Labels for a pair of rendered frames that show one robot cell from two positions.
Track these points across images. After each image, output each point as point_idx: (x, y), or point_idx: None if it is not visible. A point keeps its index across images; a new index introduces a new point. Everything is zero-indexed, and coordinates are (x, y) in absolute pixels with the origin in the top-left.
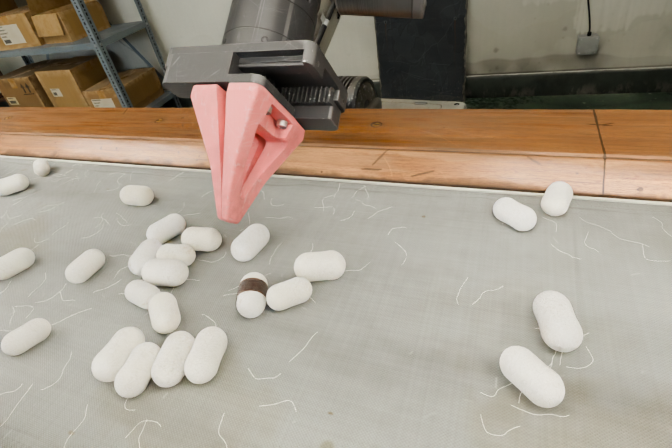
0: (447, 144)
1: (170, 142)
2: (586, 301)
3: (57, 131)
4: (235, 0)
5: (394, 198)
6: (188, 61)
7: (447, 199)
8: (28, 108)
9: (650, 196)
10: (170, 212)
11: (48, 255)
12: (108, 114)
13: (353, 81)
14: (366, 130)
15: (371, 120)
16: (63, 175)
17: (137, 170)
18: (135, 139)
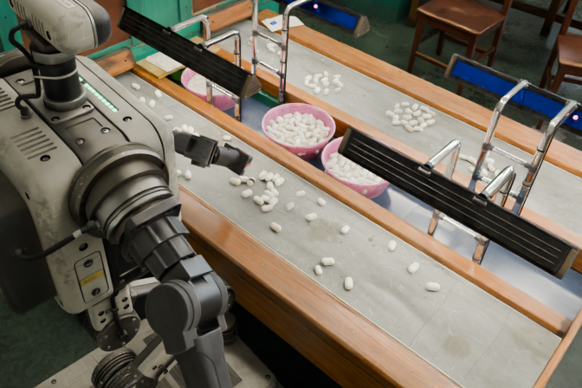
0: (182, 191)
1: (260, 244)
2: None
3: (313, 287)
4: (232, 151)
5: (204, 194)
6: (246, 153)
7: (193, 188)
8: (344, 339)
9: None
10: (266, 220)
11: (303, 221)
12: (287, 289)
13: (117, 353)
14: (195, 209)
15: (189, 213)
16: (308, 265)
17: (276, 250)
18: (274, 255)
